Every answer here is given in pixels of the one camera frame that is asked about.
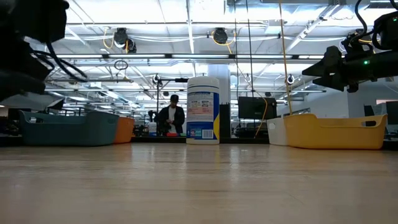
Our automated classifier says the person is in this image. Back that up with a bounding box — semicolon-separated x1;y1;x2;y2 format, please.
154;94;186;136

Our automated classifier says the orange plastic bin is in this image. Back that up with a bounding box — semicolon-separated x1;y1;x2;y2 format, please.
113;116;135;144

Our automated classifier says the black monitor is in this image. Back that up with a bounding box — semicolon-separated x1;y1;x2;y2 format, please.
238;96;277;121

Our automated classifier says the yellow hanging cable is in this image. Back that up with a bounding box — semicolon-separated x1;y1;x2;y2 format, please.
278;0;294;116

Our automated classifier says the white Lysol wipes canister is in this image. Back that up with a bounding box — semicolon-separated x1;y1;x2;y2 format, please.
185;76;220;146

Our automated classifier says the thin yellow cable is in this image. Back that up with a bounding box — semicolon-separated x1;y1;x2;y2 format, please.
254;96;269;138

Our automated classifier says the black aluminium table frame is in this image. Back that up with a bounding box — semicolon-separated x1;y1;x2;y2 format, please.
0;134;398;152

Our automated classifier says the black upright panel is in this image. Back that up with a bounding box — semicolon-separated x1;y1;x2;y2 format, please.
219;103;231;139

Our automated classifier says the long ceiling light bar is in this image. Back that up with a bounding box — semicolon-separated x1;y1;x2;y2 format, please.
57;54;325;60

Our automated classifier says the dark screen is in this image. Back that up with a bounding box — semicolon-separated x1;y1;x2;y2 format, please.
385;101;398;125

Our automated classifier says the thin black hanging cable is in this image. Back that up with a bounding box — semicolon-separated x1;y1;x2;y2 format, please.
233;0;239;101

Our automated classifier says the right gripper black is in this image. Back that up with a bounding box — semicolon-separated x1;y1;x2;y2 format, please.
301;45;379;93

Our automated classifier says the black ceiling cable reel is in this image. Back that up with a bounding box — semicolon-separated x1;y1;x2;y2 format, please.
113;27;137;54
213;27;229;45

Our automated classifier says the yellow plastic bin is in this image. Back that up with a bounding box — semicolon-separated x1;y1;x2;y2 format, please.
283;113;389;150

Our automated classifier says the white plastic bin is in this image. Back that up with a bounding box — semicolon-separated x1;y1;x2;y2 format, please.
266;117;290;146

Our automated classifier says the black hanging cable loop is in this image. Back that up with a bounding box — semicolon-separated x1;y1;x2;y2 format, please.
113;59;129;71

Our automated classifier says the teal plastic bin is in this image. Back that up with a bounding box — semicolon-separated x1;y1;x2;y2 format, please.
17;110;120;147

